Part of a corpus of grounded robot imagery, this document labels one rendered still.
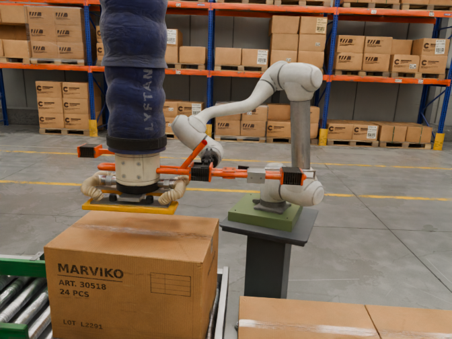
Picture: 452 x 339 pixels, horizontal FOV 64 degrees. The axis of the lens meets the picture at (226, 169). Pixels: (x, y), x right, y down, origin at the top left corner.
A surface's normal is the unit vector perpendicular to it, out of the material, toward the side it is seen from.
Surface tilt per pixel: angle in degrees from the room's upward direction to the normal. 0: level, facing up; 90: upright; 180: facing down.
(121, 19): 73
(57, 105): 91
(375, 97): 90
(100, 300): 90
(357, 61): 89
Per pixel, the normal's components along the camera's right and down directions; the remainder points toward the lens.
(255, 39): -0.02, 0.26
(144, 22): 0.56, -0.04
